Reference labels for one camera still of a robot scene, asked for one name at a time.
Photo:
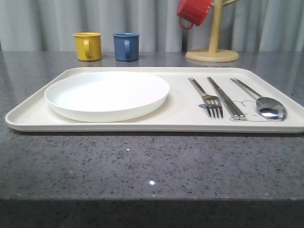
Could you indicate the white round plate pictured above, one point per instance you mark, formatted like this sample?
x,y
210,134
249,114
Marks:
x,y
109,96

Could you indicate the silver metal fork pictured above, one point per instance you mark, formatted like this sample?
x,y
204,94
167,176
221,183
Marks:
x,y
212,103

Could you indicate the silver metal chopstick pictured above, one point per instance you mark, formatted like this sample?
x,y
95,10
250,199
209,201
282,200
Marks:
x,y
222,97
240,111

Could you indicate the silver metal spoon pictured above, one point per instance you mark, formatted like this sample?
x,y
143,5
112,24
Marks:
x,y
267,107

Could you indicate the cream rabbit print tray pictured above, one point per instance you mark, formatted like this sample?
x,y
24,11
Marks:
x,y
182,110

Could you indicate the blue enamel mug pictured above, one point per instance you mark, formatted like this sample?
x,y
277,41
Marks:
x,y
126,46

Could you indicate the wooden mug tree stand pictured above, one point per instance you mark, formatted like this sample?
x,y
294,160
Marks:
x,y
213,53

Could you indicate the yellow enamel mug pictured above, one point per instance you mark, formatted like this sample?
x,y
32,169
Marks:
x,y
88,46

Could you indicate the red enamel mug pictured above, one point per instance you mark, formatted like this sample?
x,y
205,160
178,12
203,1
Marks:
x,y
192,12

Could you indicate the grey pleated curtain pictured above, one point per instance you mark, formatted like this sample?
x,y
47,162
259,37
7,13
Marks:
x,y
246,25

